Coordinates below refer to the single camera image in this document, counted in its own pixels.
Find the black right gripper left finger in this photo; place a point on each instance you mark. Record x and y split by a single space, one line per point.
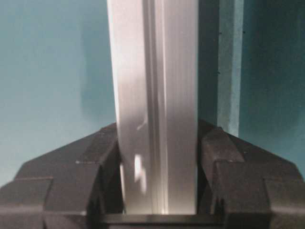
68 188

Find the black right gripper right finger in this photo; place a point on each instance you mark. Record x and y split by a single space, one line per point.
245 185

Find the silver aluminium extrusion rail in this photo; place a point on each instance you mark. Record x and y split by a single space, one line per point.
154 51

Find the teal table mat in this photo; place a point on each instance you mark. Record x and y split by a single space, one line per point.
56 77

